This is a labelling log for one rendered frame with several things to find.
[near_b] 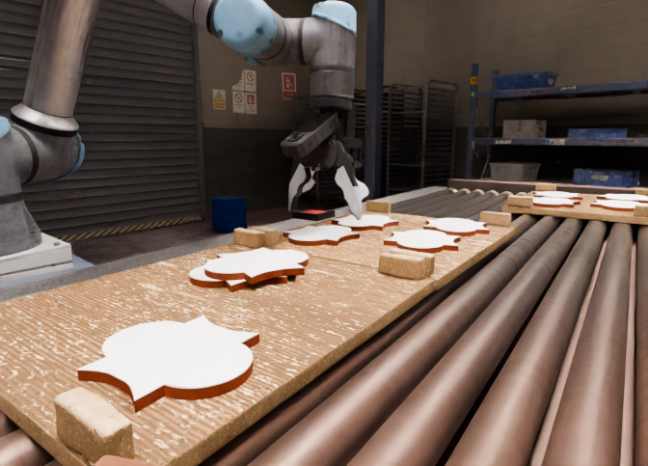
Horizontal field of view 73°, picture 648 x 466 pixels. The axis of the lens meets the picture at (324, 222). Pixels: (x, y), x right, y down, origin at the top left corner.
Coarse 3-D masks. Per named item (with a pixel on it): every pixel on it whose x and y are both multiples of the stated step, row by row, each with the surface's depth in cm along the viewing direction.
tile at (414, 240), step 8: (392, 232) 77; (408, 232) 77; (416, 232) 77; (424, 232) 77; (432, 232) 77; (440, 232) 77; (384, 240) 72; (392, 240) 71; (400, 240) 71; (408, 240) 71; (416, 240) 71; (424, 240) 71; (432, 240) 71; (440, 240) 71; (448, 240) 71; (456, 240) 73; (400, 248) 69; (408, 248) 67; (416, 248) 67; (424, 248) 66; (432, 248) 66; (440, 248) 67; (448, 248) 68; (456, 248) 68
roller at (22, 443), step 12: (504, 204) 129; (12, 432) 29; (24, 432) 29; (0, 444) 27; (12, 444) 28; (24, 444) 28; (36, 444) 28; (0, 456) 27; (12, 456) 27; (24, 456) 27; (36, 456) 28; (48, 456) 28
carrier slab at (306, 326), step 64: (192, 256) 65; (0, 320) 42; (64, 320) 42; (128, 320) 42; (256, 320) 42; (320, 320) 42; (384, 320) 44; (0, 384) 31; (64, 384) 31; (256, 384) 31; (64, 448) 25; (192, 448) 25
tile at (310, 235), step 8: (288, 232) 77; (296, 232) 77; (304, 232) 77; (312, 232) 77; (320, 232) 77; (328, 232) 77; (336, 232) 77; (344, 232) 77; (288, 240) 74; (296, 240) 72; (304, 240) 71; (312, 240) 71; (320, 240) 72; (328, 240) 72; (336, 240) 71; (344, 240) 75
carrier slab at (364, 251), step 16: (320, 224) 89; (400, 224) 89; (416, 224) 89; (352, 240) 75; (368, 240) 75; (464, 240) 75; (480, 240) 75; (496, 240) 75; (320, 256) 65; (336, 256) 65; (352, 256) 65; (368, 256) 65; (448, 256) 65; (464, 256) 65; (480, 256) 68; (448, 272) 58
